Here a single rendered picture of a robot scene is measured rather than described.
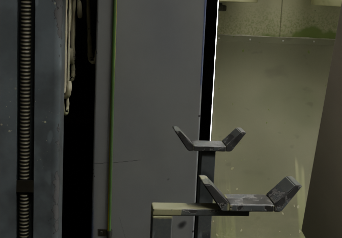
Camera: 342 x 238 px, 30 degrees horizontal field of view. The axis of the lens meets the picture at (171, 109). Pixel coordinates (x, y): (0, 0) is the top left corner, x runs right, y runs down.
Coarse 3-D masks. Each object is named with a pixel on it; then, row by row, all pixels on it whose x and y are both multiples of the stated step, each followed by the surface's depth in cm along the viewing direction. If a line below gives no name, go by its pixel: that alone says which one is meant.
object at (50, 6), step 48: (0, 0) 53; (48, 0) 54; (0, 48) 54; (48, 48) 54; (0, 96) 55; (48, 96) 55; (0, 144) 55; (48, 144) 56; (0, 192) 56; (48, 192) 57
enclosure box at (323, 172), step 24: (336, 48) 183; (336, 72) 182; (336, 96) 181; (336, 120) 181; (336, 144) 180; (312, 168) 199; (336, 168) 180; (312, 192) 198; (336, 192) 179; (312, 216) 197; (336, 216) 179
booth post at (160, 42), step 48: (144, 0) 104; (192, 0) 105; (96, 48) 104; (144, 48) 105; (192, 48) 106; (96, 96) 106; (144, 96) 107; (192, 96) 107; (96, 144) 107; (144, 144) 108; (96, 192) 109; (144, 192) 110; (192, 192) 110
